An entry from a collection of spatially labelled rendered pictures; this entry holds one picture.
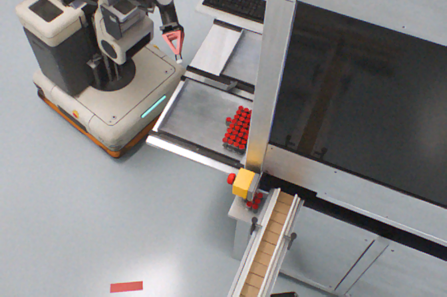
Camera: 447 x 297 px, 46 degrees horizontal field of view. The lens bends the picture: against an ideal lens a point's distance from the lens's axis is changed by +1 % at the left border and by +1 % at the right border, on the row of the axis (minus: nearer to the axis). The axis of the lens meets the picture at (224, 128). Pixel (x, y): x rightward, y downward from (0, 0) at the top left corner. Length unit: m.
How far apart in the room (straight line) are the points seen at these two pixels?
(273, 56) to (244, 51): 0.96
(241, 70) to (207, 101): 0.21
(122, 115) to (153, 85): 0.25
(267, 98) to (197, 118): 0.66
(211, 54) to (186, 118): 0.34
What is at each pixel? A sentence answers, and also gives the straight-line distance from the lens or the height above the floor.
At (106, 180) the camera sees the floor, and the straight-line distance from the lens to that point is 2.93.
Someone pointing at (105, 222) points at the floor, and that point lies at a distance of 2.83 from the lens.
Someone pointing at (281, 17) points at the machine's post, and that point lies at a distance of 1.18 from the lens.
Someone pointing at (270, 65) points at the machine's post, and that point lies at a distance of 1.31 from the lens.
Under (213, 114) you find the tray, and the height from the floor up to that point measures 0.88.
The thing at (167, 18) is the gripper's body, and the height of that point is 1.26.
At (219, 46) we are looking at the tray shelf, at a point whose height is 0.88.
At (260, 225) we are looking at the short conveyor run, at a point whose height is 0.96.
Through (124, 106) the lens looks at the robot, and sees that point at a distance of 2.82.
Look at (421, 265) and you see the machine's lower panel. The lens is 2.05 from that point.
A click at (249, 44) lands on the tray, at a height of 0.88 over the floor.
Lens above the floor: 2.59
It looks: 58 degrees down
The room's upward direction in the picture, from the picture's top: 3 degrees clockwise
